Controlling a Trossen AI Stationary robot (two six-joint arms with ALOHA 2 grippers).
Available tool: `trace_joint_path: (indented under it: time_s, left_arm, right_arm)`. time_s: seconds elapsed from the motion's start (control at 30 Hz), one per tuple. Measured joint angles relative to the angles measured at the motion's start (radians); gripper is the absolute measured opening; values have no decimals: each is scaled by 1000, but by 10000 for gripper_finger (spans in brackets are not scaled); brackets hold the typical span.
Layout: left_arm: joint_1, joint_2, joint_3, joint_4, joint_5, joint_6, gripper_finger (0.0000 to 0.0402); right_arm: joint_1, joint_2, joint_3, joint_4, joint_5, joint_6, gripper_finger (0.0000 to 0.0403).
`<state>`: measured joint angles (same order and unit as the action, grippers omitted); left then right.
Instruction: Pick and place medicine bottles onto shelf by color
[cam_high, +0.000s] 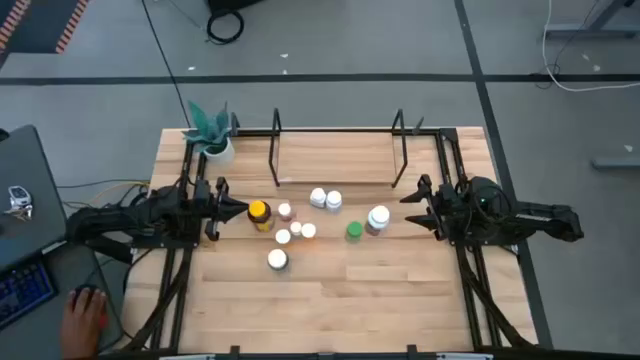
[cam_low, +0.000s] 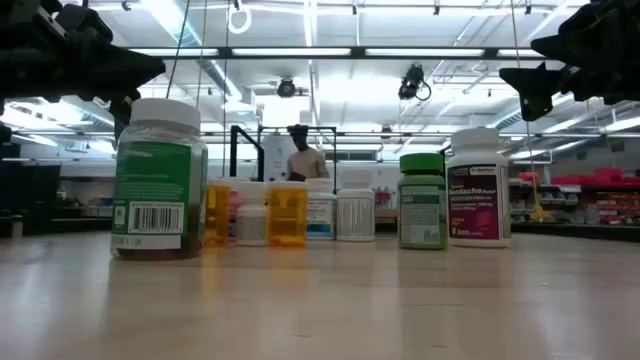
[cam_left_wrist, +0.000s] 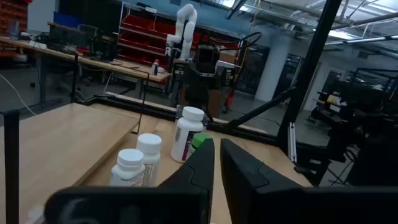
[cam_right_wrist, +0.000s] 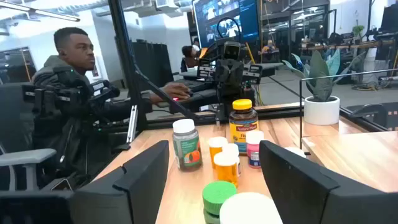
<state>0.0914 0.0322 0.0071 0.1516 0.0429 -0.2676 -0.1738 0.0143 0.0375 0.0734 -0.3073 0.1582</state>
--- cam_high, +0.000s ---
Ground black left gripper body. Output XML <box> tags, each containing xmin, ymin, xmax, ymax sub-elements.
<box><xmin>202</xmin><ymin>175</ymin><xmax>230</xmax><ymax>242</ymax></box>

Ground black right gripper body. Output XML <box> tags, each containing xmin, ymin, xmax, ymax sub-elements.
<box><xmin>430</xmin><ymin>183</ymin><xmax>464</xmax><ymax>241</ymax></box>

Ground brown bottle yellow cap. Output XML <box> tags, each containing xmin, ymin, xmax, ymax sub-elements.
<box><xmin>247</xmin><ymin>199</ymin><xmax>275</xmax><ymax>234</ymax></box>

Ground white bottle maroon label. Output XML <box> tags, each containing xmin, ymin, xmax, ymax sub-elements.
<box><xmin>364</xmin><ymin>204</ymin><xmax>392</xmax><ymax>237</ymax></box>

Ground large bottle green orange label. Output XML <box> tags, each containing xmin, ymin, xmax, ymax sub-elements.
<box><xmin>266</xmin><ymin>248</ymin><xmax>290</xmax><ymax>272</ymax></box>

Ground green cap bottle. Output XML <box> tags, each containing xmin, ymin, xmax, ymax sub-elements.
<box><xmin>345</xmin><ymin>220</ymin><xmax>365</xmax><ymax>245</ymax></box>

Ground teal plant in white pot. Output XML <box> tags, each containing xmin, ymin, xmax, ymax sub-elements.
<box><xmin>182</xmin><ymin>99</ymin><xmax>236</xmax><ymax>165</ymax></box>

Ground black computer mouse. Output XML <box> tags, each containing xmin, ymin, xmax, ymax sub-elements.
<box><xmin>72</xmin><ymin>283</ymin><xmax>109</xmax><ymax>331</ymax></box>

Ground person's hand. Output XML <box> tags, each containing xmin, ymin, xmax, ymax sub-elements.
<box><xmin>59</xmin><ymin>287</ymin><xmax>109</xmax><ymax>360</ymax></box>

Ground grey metal desk foot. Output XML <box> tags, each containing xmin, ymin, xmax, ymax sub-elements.
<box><xmin>543</xmin><ymin>0</ymin><xmax>640</xmax><ymax>40</ymax></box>
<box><xmin>592</xmin><ymin>156</ymin><xmax>640</xmax><ymax>170</ymax></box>

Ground grey desk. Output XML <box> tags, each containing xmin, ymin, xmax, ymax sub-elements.
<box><xmin>0</xmin><ymin>124</ymin><xmax>124</xmax><ymax>360</ymax></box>

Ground key fob with keys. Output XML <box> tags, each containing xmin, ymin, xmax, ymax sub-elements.
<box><xmin>3</xmin><ymin>185</ymin><xmax>35</xmax><ymax>222</ymax></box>

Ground black equipment base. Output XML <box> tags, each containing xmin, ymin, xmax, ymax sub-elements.
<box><xmin>207</xmin><ymin>0</ymin><xmax>266</xmax><ymax>14</ymax></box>

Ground backlit black keyboard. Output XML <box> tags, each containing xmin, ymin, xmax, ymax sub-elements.
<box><xmin>0</xmin><ymin>257</ymin><xmax>59</xmax><ymax>331</ymax></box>

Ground black mat orange striped edge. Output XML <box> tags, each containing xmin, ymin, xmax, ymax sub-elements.
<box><xmin>0</xmin><ymin>0</ymin><xmax>91</xmax><ymax>55</ymax></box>

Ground yellow cable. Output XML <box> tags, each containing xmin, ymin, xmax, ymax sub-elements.
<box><xmin>87</xmin><ymin>182</ymin><xmax>151</xmax><ymax>205</ymax></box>

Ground long black floor cable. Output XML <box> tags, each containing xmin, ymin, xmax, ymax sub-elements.
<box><xmin>140</xmin><ymin>0</ymin><xmax>193</xmax><ymax>129</ymax></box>

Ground coiled black cable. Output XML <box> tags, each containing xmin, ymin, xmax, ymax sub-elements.
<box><xmin>205</xmin><ymin>8</ymin><xmax>246</xmax><ymax>46</ymax></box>

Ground thin black looped cable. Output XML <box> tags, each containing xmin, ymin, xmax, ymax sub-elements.
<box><xmin>533</xmin><ymin>0</ymin><xmax>601</xmax><ymax>90</ymax></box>

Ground white floor cable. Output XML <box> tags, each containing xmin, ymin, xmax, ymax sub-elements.
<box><xmin>541</xmin><ymin>0</ymin><xmax>640</xmax><ymax>94</ymax></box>

